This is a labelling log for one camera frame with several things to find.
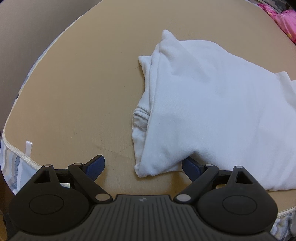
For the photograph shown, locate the white long-sleeve shirt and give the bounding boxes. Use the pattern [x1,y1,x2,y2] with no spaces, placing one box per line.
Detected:
[132,30,295,190]

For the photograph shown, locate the pink floral quilt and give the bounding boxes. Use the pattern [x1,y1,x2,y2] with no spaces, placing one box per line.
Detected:
[257,3,296,44]

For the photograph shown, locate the tan mattress bed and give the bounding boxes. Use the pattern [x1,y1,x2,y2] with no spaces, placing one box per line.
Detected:
[0,0,296,237]

